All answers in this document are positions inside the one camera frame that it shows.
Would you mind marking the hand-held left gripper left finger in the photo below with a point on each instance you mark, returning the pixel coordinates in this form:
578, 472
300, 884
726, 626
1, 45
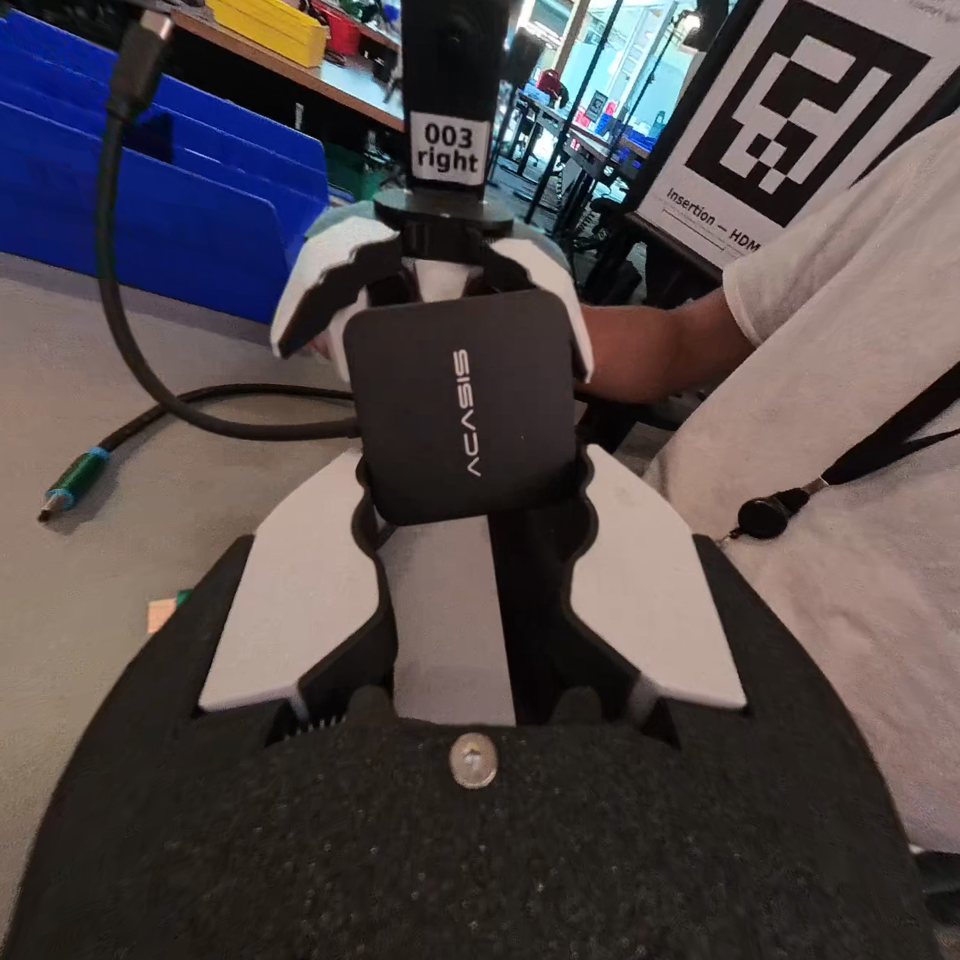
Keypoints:
300, 600

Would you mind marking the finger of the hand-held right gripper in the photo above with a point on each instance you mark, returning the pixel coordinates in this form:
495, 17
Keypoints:
307, 285
562, 300

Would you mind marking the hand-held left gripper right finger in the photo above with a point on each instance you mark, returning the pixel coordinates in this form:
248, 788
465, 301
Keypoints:
645, 600

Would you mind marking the blue plastic bin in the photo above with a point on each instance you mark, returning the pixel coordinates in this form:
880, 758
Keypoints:
225, 120
187, 247

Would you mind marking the person's right forearm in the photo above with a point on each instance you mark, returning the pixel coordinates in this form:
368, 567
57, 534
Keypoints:
660, 345

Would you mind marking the grey desk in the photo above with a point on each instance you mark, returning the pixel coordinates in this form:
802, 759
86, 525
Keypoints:
75, 360

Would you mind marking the long grey work table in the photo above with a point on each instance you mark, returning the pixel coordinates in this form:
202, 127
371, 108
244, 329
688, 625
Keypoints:
337, 82

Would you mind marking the green plastic crate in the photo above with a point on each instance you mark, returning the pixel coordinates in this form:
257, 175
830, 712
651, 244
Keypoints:
360, 172

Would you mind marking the small pink green block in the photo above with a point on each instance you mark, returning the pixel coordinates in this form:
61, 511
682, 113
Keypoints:
161, 615

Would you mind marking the yellow plastic bin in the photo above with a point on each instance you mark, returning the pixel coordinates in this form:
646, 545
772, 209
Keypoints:
270, 26

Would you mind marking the white printed marker sign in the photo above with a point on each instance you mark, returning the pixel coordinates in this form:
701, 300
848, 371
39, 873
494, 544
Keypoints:
712, 172

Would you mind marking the person's white shirt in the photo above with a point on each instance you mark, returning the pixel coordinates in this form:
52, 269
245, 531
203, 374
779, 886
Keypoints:
862, 525

